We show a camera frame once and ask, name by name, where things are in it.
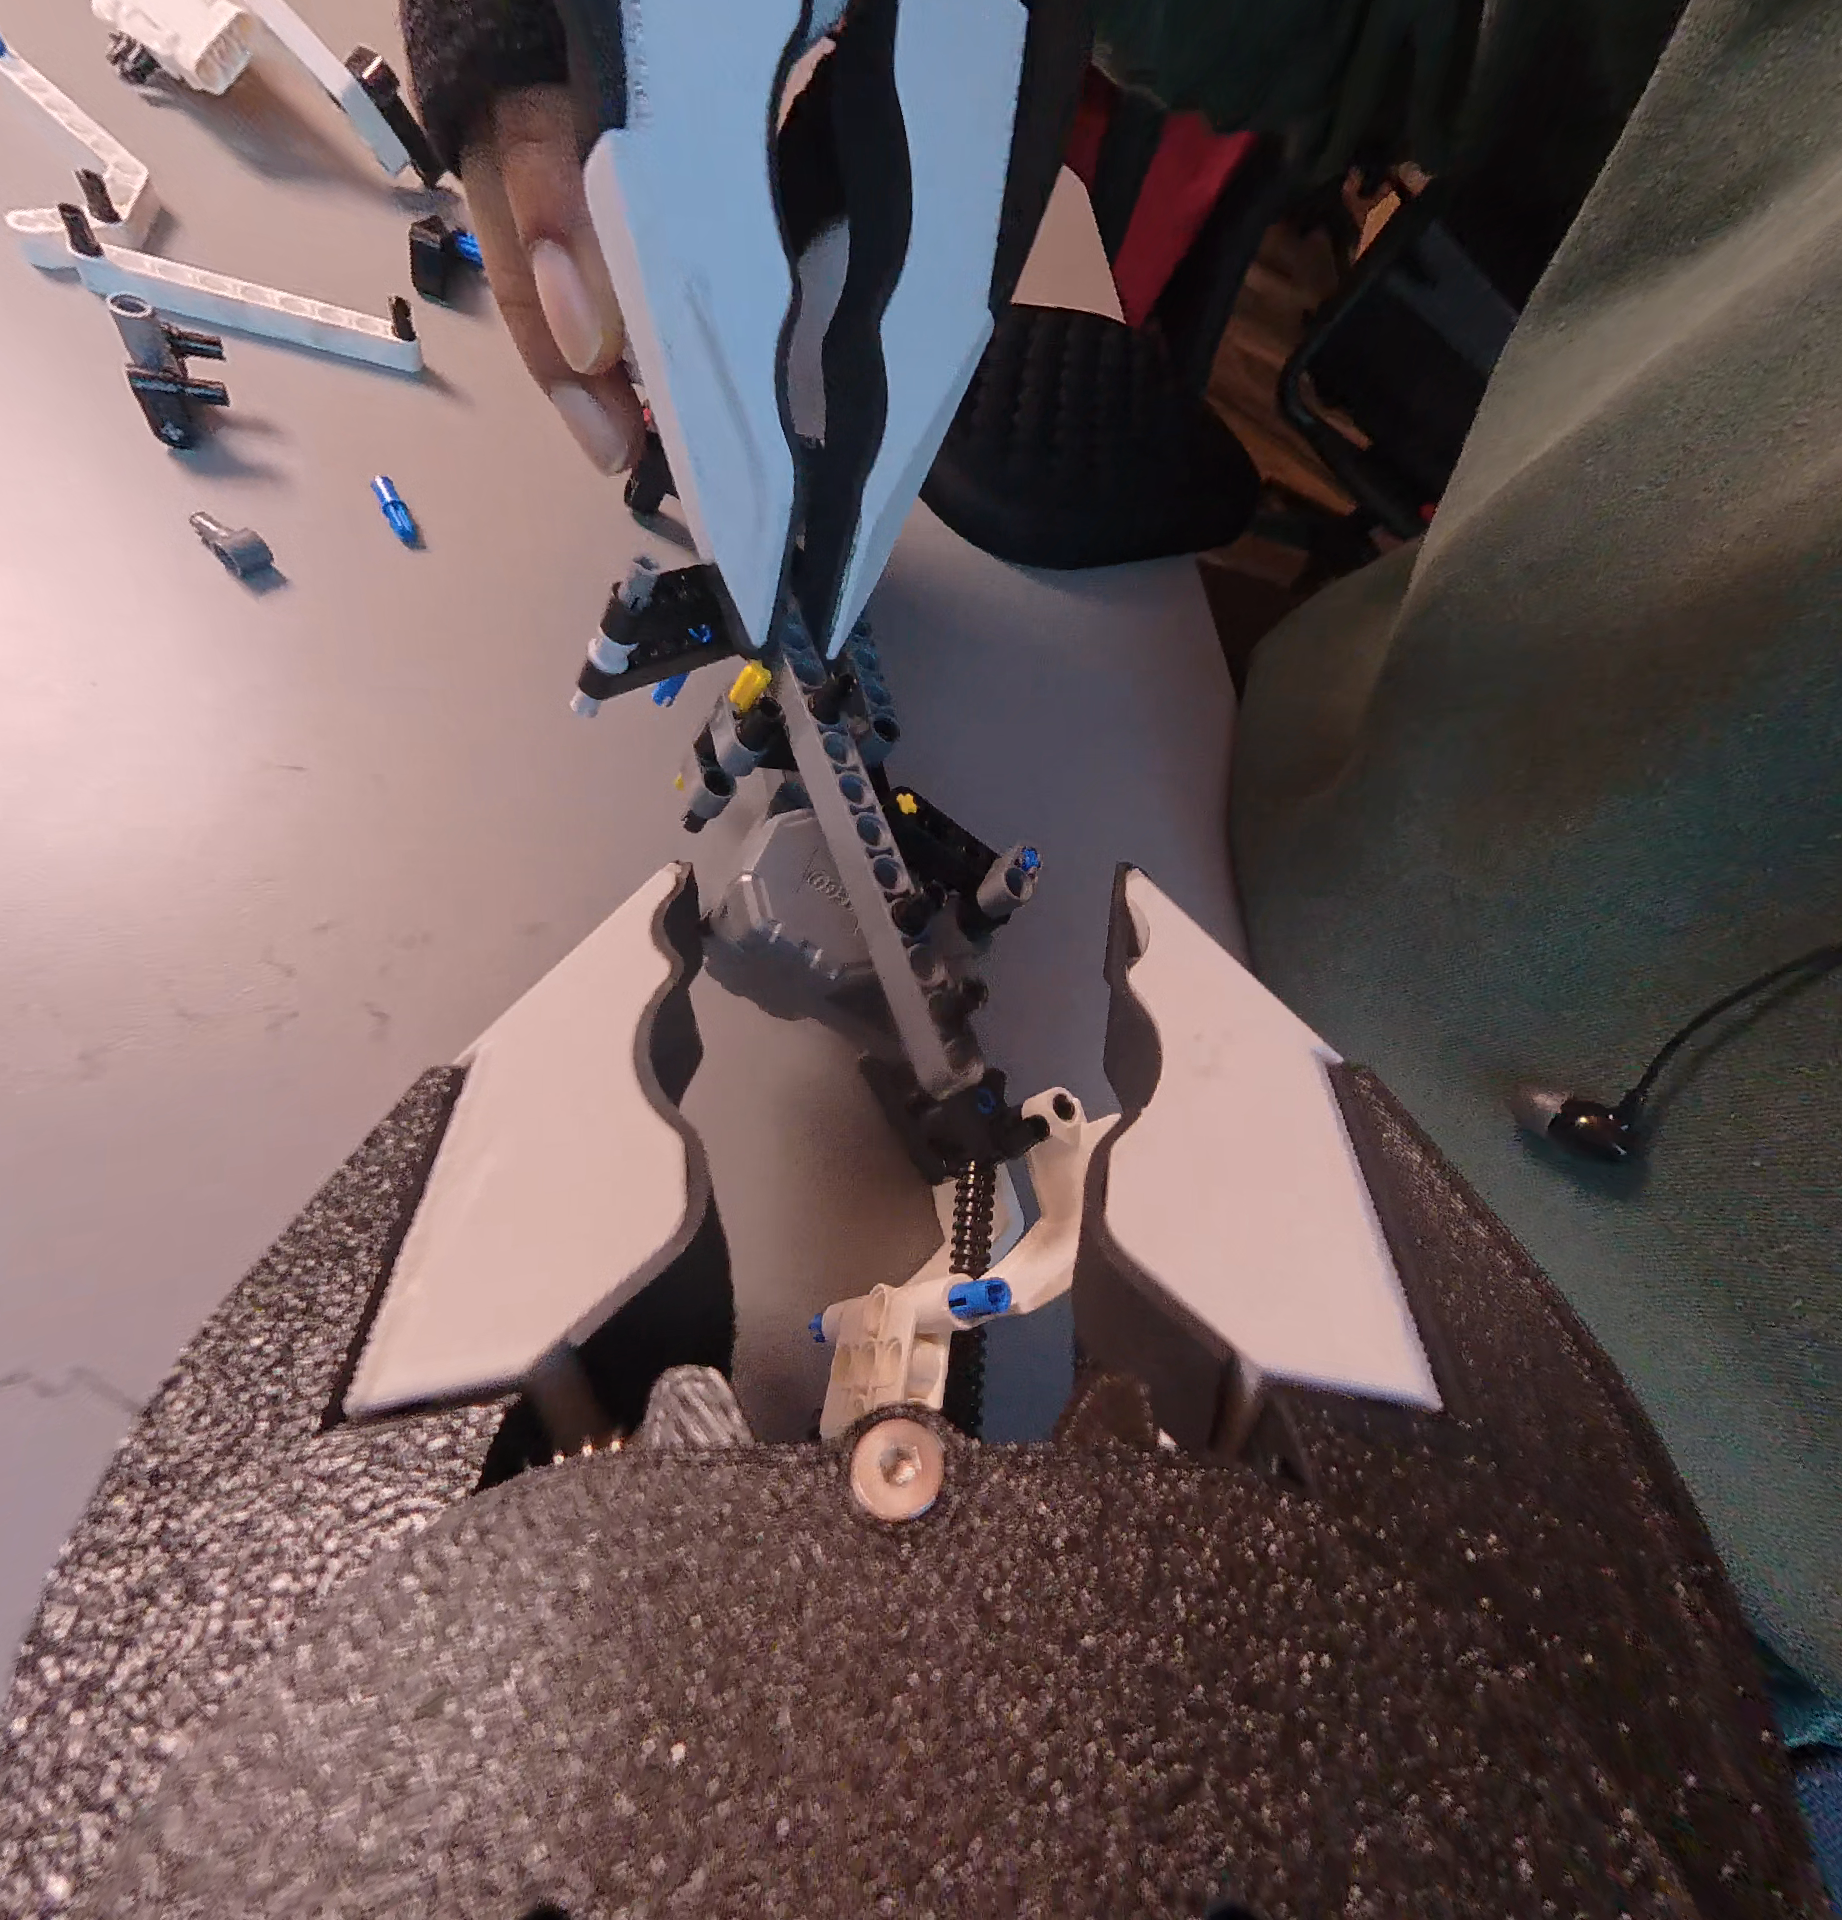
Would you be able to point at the person's leg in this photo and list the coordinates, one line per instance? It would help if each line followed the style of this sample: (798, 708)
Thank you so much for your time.
(1837, 1830)

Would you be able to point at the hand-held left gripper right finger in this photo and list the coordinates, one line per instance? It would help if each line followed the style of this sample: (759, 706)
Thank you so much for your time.
(1252, 1200)

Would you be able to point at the black toy truck chassis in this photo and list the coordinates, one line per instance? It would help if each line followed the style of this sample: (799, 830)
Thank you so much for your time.
(778, 900)

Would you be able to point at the grey desk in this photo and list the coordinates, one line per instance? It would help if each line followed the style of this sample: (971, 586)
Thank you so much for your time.
(261, 825)

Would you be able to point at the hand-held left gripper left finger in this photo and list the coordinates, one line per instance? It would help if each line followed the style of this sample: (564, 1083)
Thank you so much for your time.
(531, 1200)

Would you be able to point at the red plastic chair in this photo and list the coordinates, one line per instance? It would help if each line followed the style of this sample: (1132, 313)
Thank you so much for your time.
(1161, 195)

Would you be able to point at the white panel assembly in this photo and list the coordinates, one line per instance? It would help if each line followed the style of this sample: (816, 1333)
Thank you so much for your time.
(202, 38)

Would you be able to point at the dark pin connector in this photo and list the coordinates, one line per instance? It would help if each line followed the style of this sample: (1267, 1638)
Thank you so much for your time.
(163, 367)

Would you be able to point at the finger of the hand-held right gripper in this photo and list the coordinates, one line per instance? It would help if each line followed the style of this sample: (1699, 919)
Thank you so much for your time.
(696, 271)
(957, 181)

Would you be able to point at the black connector with blue pin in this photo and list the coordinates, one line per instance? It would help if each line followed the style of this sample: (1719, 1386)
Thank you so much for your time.
(438, 258)

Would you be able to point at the white angled beam assembly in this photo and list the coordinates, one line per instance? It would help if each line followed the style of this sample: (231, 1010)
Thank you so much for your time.
(217, 281)

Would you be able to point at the person's right hand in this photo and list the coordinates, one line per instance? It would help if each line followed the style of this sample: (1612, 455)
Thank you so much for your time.
(554, 286)

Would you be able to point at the long grey holed beam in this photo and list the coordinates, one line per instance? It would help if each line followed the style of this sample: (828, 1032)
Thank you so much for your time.
(861, 840)

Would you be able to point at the small blue pin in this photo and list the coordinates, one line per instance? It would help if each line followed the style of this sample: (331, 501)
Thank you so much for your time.
(396, 510)

